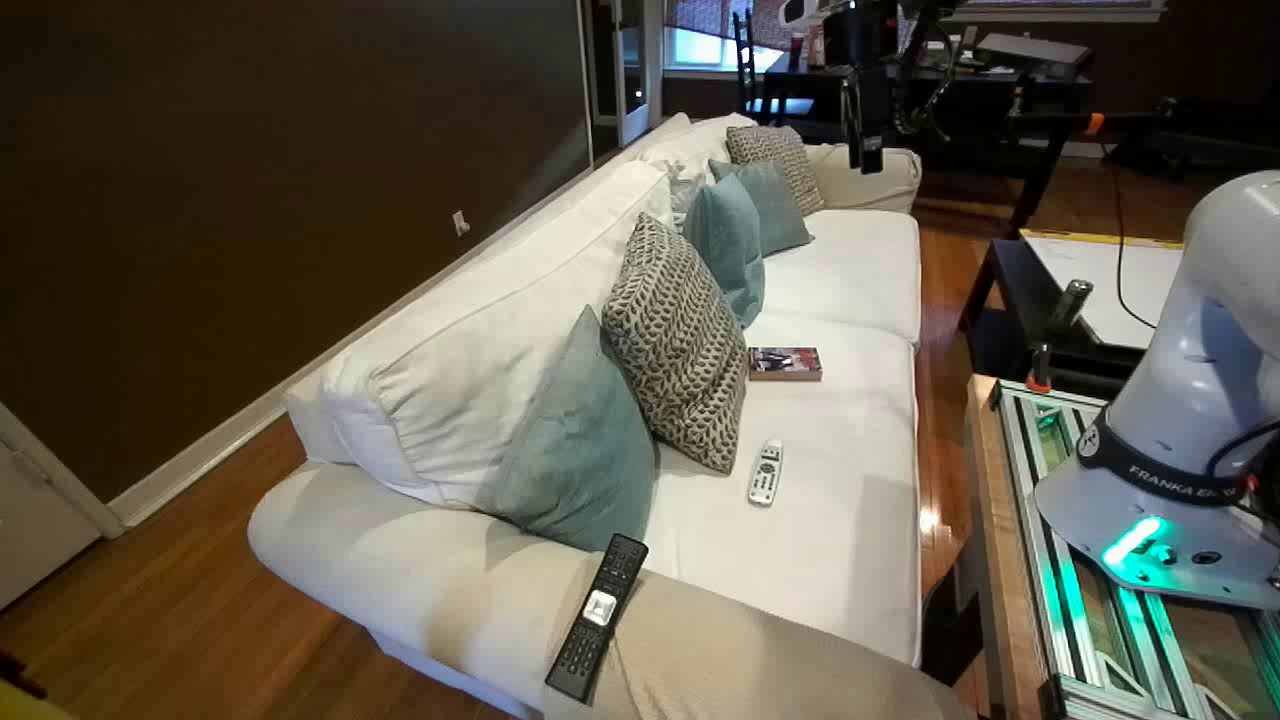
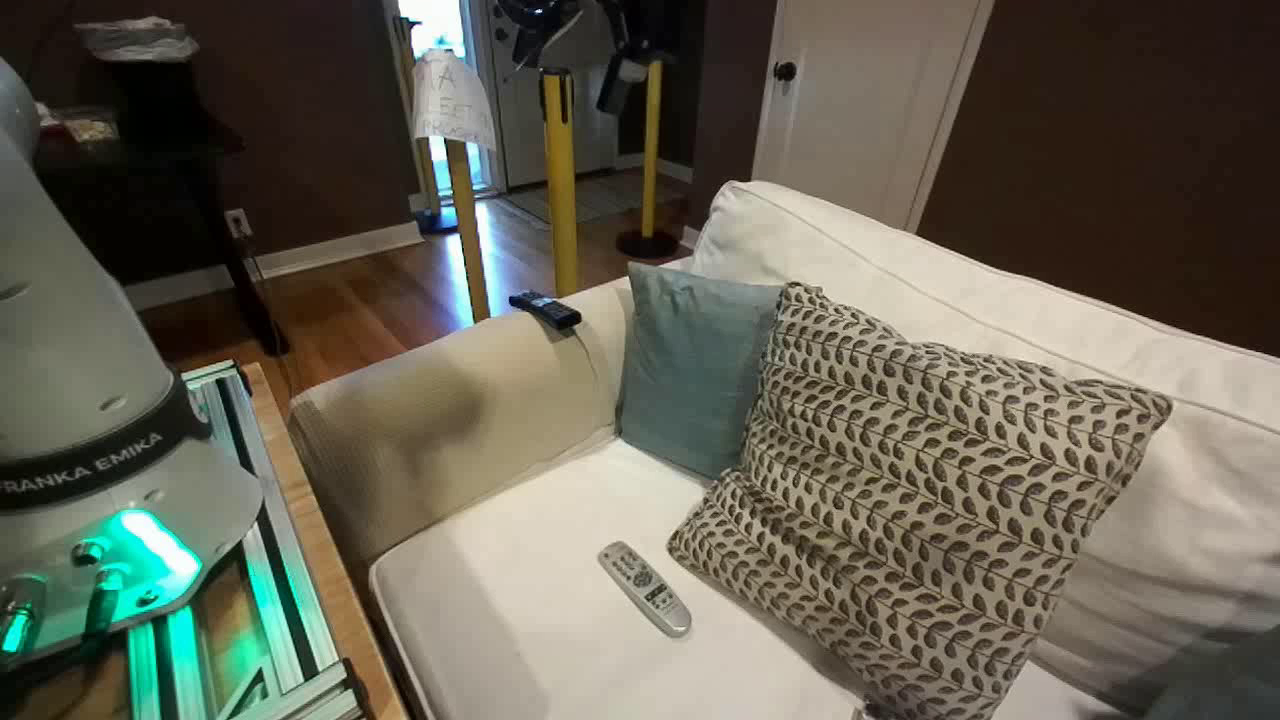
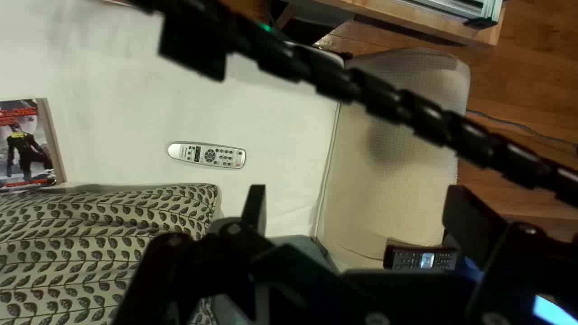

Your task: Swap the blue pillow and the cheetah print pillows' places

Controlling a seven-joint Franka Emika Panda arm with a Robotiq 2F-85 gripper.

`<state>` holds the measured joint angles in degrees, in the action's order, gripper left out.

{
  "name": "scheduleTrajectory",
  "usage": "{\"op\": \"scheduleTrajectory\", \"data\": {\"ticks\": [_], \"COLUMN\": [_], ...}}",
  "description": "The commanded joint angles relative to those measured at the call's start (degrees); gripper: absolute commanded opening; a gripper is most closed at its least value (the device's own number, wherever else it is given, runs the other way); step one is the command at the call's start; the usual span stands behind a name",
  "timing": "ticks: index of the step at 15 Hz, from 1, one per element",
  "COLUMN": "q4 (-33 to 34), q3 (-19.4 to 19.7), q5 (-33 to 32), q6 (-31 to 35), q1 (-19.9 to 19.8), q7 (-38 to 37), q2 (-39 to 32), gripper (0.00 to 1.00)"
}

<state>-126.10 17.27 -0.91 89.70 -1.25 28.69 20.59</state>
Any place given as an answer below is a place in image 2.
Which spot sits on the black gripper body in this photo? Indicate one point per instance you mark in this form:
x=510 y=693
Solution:
x=631 y=75

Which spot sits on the blue square pillow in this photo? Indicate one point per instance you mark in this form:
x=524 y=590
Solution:
x=687 y=366

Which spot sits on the leaf print pillow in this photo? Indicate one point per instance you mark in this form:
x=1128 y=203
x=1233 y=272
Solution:
x=904 y=505

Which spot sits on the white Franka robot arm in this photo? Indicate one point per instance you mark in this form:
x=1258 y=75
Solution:
x=81 y=347

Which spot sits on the blue-grey pillow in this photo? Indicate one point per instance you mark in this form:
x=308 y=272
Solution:
x=1212 y=686

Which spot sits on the black door knob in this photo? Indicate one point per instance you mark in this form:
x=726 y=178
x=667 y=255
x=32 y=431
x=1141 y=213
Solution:
x=784 y=71

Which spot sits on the white cloth shade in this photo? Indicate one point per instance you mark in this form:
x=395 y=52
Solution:
x=450 y=102

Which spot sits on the white panel door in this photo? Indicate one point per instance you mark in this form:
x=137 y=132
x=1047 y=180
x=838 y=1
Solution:
x=854 y=93

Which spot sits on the wooden stand leg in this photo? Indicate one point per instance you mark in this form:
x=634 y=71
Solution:
x=468 y=241

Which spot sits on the black remote control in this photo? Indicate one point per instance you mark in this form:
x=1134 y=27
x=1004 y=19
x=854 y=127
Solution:
x=544 y=310

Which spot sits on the dark side table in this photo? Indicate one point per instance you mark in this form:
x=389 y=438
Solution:
x=144 y=172

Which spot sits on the white cloth bundle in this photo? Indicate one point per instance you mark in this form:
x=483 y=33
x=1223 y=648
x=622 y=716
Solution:
x=134 y=42

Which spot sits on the silver remote control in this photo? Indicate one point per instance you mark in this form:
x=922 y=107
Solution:
x=646 y=590

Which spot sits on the white sofa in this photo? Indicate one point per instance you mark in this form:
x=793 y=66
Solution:
x=505 y=613

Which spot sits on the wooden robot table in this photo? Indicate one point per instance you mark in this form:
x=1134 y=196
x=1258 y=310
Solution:
x=335 y=587

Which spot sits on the yellow post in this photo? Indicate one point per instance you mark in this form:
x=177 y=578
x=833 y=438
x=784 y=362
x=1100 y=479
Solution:
x=655 y=160
x=560 y=186

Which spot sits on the white wall outlet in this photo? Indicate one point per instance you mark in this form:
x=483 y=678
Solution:
x=239 y=222

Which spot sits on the aluminium frame base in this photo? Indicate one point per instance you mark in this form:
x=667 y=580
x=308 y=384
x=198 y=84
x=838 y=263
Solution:
x=285 y=600

